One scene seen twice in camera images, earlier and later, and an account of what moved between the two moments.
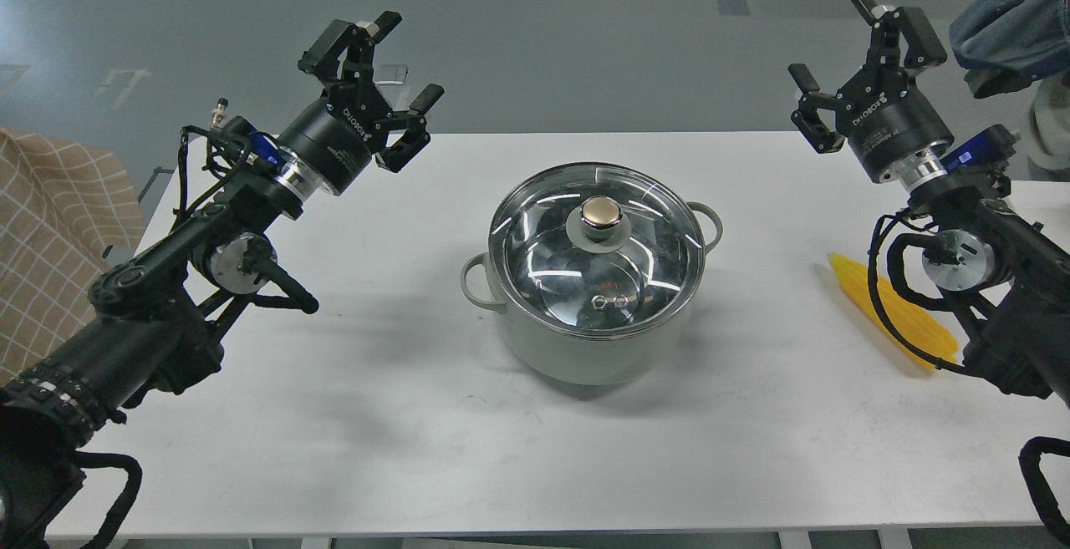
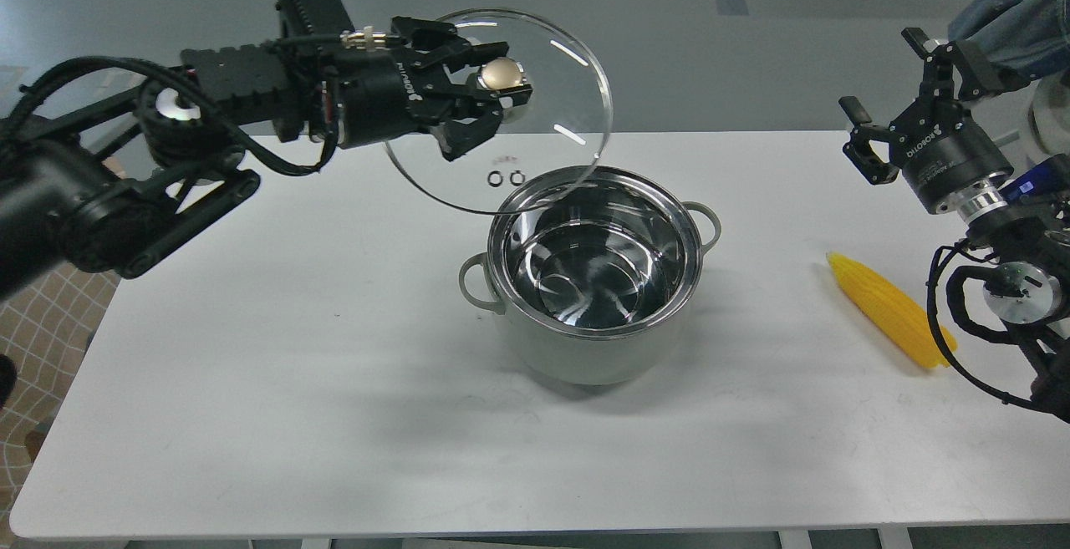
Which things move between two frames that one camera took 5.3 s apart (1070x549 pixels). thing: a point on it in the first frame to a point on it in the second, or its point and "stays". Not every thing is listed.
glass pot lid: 596,250 to 542,148
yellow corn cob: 911,324 stays
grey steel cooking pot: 593,264 stays
